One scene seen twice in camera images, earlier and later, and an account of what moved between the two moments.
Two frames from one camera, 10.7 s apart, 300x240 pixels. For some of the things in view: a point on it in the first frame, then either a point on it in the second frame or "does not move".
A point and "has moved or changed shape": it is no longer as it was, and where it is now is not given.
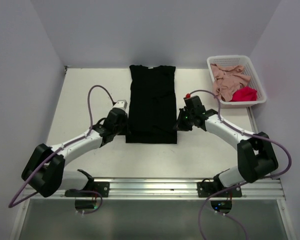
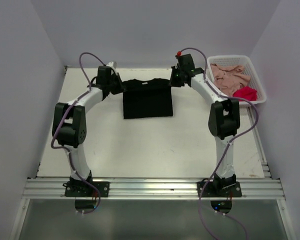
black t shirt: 152,111 has moved or changed shape
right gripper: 180,125 → 173,82
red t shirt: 244,94 does not move
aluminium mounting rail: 272,189 does not move
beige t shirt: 227,79 does not move
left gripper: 124,131 → 121,87
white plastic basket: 241,60 does not move
